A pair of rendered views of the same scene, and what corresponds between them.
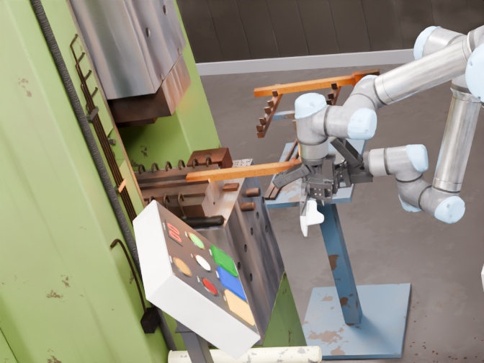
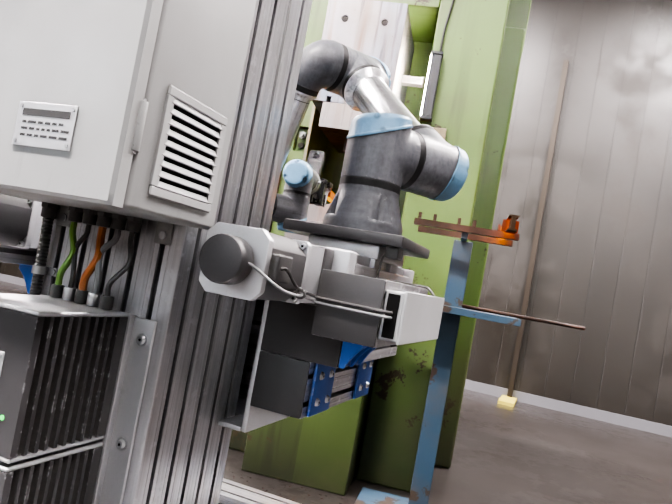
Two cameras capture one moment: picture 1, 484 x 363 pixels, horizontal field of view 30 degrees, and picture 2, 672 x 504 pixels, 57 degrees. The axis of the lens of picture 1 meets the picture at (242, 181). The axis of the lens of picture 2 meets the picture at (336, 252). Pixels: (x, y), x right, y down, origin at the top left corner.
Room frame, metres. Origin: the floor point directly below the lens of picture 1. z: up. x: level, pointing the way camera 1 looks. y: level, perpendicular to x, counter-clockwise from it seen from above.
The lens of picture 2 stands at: (1.91, -2.11, 0.73)
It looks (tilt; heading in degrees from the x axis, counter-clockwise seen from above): 2 degrees up; 79
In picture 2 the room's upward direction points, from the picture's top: 10 degrees clockwise
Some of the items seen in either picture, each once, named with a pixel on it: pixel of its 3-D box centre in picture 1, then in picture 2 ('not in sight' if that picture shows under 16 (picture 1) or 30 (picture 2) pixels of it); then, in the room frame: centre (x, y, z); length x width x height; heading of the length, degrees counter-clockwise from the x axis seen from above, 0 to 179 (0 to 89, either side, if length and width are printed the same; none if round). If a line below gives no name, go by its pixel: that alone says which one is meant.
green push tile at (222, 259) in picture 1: (222, 262); not in sight; (1.86, 0.10, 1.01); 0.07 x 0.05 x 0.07; 3
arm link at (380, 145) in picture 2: not in sight; (379, 149); (2.19, -0.98, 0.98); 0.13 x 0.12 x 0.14; 22
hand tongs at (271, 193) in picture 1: (294, 151); (488, 310); (2.84, -0.21, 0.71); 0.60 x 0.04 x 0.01; 152
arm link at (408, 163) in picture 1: (406, 160); (300, 177); (2.11, -0.45, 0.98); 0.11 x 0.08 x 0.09; 68
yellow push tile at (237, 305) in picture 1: (238, 308); not in sight; (1.66, 0.09, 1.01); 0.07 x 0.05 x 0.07; 3
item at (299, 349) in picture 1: (243, 356); not in sight; (1.95, 0.14, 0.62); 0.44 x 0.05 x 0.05; 68
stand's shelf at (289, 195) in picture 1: (316, 171); (451, 309); (2.69, -0.26, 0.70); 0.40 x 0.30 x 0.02; 157
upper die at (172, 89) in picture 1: (109, 93); (355, 132); (2.38, 0.29, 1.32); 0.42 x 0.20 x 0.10; 68
